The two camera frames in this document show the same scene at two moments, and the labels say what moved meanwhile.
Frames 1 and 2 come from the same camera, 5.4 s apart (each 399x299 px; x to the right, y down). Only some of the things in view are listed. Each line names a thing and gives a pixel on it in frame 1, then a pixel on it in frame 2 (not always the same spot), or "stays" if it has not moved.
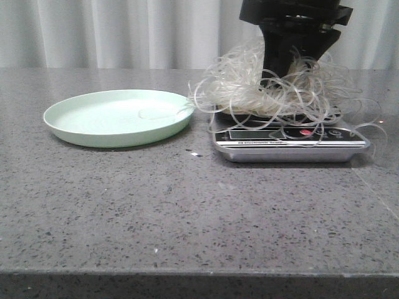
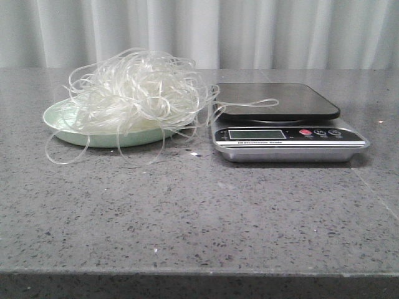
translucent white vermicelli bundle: (303, 104) -> (139, 95)
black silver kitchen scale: (293, 137) stays
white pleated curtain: (168, 34) stays
